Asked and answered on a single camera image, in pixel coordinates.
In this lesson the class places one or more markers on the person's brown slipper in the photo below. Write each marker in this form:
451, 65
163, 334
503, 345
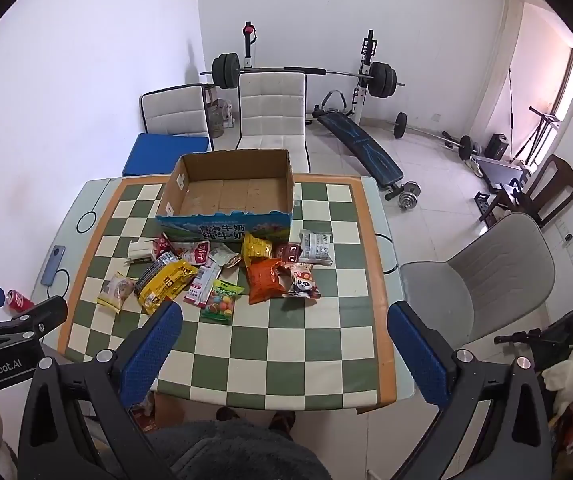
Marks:
227, 414
281, 420

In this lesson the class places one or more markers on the large yellow black snack packet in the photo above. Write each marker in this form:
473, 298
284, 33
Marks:
166, 282

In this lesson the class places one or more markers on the cardboard box blue print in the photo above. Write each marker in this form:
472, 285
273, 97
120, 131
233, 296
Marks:
226, 195

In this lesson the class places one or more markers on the white snack carton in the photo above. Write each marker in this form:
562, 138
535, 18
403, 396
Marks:
141, 251

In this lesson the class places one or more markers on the long white red snack packet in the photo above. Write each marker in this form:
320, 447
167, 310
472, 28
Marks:
202, 282

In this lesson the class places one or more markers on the panda print snack packet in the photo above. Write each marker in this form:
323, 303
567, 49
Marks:
302, 280

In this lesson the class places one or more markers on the short barbell black plates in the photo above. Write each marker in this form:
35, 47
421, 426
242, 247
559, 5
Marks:
400, 126

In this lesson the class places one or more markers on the green candy packet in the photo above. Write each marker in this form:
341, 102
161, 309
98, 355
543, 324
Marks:
222, 302

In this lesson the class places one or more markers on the black sit-up bench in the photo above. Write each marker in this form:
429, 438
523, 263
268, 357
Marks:
361, 145

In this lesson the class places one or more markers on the long barbell black plates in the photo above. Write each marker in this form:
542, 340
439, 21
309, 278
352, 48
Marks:
379, 80

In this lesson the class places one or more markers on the red soda can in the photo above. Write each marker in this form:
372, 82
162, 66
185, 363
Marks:
20, 301

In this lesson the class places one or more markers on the orange snack packet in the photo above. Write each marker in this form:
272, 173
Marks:
264, 282

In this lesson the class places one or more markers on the clear water jug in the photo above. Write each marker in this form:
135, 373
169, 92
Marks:
215, 115

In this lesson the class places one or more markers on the chrome dumbbell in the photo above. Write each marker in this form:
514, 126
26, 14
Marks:
409, 196

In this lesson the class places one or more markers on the dark red snack packet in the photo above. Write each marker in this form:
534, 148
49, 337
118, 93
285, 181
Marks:
287, 252

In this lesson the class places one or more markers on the cream green snack packet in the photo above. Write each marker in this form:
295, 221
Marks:
224, 255

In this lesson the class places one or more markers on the silver striped snack packet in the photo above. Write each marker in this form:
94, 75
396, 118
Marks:
169, 258

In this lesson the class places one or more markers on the clear bread packet yellow edge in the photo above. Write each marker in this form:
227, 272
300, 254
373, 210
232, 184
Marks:
116, 292

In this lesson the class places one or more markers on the white padded chair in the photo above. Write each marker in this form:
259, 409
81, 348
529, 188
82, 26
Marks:
176, 115
271, 110

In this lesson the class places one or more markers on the blue folded mat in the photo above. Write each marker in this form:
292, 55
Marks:
161, 157

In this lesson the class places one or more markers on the dark wooden chair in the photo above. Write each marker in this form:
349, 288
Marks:
558, 185

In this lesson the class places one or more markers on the blue smartphone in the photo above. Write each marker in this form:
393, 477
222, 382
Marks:
53, 264

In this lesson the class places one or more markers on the person's grey fleece clothing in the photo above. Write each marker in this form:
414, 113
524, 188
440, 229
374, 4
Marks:
241, 455

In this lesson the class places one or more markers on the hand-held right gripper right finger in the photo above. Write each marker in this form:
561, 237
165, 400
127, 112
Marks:
416, 352

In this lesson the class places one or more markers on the grey foil snack packet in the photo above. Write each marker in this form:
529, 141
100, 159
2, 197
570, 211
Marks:
315, 247

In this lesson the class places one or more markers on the red and white snack packet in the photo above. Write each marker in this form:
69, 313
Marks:
196, 253

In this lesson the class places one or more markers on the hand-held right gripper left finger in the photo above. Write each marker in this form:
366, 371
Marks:
154, 347

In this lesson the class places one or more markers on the black speaker box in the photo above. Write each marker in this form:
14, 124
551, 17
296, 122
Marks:
497, 146

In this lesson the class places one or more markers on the grey shell chair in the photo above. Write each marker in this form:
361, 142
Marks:
491, 270

